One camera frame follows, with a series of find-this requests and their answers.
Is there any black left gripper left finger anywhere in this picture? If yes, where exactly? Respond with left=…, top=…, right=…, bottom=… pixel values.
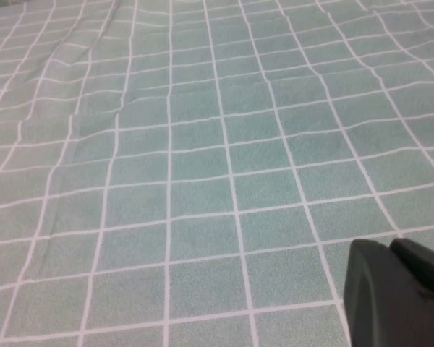
left=343, top=238, right=434, bottom=347

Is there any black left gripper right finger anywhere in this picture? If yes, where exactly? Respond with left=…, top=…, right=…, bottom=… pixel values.
left=388, top=237, right=434, bottom=307

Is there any green checked tablecloth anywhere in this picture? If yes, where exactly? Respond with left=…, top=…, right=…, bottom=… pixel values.
left=0, top=0, right=434, bottom=347

